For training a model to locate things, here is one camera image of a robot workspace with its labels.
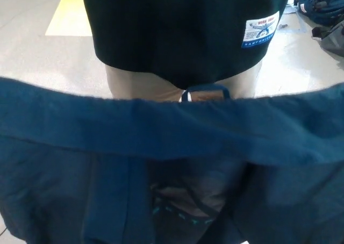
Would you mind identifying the yellow floor marker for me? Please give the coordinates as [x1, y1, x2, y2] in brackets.
[45, 0, 94, 37]

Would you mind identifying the grey bag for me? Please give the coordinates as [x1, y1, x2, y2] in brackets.
[311, 21, 344, 58]

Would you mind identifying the blue bag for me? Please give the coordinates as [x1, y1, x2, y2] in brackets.
[293, 0, 344, 29]

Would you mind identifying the navy blue coat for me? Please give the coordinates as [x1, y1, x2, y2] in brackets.
[0, 76, 344, 244]

